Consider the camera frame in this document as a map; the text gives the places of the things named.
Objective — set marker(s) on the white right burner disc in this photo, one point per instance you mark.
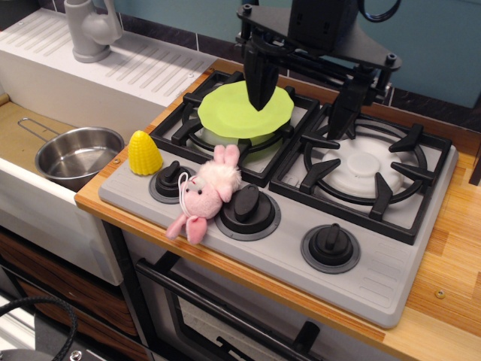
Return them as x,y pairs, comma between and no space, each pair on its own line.
360,160

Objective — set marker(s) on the black right stove knob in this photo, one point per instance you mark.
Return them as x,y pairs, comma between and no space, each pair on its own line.
330,249

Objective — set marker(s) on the yellow toy corn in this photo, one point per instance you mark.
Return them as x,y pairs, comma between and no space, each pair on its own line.
144,156

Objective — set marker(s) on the black middle stove knob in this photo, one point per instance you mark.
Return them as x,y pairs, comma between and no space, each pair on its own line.
251,215

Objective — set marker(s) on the black left burner grate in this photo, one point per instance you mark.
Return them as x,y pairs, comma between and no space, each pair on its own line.
182,134

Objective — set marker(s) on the white toy sink unit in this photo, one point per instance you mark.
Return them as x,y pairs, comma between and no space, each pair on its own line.
124,92

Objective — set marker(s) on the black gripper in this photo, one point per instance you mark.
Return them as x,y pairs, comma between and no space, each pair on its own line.
320,40

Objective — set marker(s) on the black burner grate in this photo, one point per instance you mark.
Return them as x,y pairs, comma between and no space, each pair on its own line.
182,134
397,215

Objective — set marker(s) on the black right burner grate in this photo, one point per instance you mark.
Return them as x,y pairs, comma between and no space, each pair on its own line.
397,215

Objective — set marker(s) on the pink stuffed rabbit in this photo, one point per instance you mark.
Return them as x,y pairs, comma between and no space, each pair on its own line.
202,195

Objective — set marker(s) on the black oven door handle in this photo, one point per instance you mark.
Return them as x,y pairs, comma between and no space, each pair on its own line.
161,273

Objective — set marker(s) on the steel pot with handle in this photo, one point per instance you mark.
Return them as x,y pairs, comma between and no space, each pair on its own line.
73,158

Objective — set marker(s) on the black stove knob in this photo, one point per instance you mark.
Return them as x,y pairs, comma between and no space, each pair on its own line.
163,186
330,249
251,215

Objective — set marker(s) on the grey toy faucet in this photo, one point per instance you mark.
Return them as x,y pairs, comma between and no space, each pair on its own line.
92,33

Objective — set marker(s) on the grey toy stove top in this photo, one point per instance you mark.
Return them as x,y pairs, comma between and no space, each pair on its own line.
375,289

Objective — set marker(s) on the green plastic plate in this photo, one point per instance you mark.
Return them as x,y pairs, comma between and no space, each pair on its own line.
227,112

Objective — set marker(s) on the black left stove knob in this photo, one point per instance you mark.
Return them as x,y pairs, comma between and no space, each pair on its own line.
163,186

